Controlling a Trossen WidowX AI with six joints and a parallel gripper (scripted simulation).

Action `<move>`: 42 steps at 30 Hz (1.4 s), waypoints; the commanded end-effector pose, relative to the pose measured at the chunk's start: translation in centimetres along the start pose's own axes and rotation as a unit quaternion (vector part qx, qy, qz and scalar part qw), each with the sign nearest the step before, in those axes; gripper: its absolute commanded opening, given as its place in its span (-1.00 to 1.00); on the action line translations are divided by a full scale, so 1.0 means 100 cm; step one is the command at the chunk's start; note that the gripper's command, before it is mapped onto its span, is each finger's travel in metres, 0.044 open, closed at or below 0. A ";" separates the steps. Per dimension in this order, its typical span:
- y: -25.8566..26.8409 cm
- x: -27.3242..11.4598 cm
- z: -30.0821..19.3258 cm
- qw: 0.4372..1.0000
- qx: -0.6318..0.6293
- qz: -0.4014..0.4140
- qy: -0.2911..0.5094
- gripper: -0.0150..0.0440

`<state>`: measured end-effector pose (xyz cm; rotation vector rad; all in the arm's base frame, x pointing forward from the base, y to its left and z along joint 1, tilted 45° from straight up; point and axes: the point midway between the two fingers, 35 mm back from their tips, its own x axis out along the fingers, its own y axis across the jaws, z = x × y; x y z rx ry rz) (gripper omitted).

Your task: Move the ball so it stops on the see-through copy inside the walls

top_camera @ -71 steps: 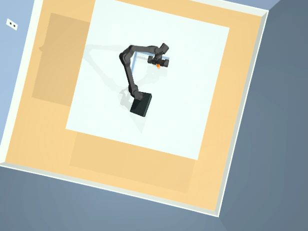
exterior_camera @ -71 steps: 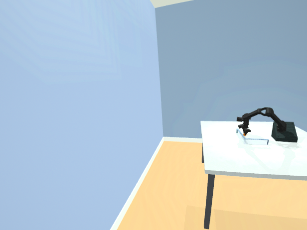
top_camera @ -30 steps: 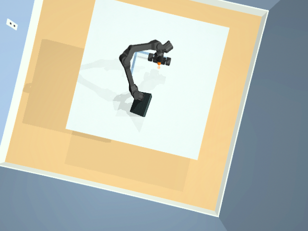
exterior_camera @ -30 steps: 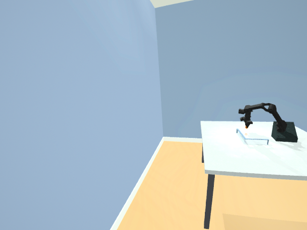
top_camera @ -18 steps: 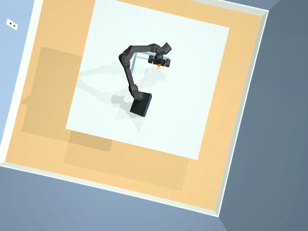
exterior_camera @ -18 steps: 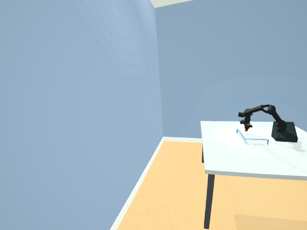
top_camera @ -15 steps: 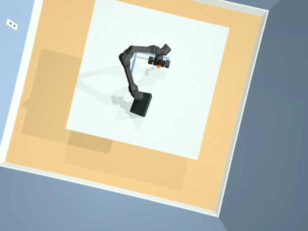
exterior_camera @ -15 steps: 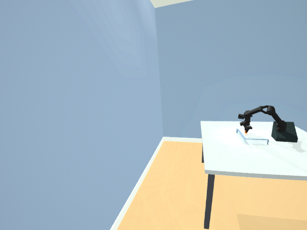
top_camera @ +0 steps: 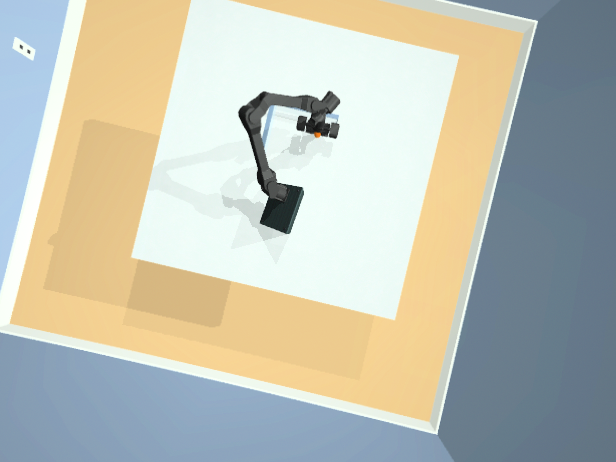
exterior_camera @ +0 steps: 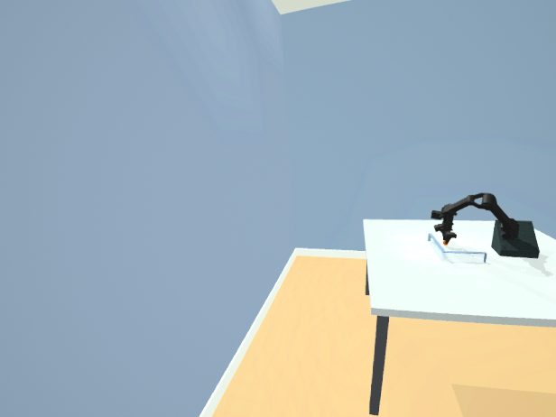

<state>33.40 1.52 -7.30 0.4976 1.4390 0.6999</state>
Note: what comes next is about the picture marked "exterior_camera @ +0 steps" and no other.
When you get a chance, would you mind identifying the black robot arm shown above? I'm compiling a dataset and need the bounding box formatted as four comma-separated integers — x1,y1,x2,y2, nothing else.
431,192,520,240

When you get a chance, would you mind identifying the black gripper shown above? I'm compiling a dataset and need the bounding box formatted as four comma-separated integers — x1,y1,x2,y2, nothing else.
441,220,457,245

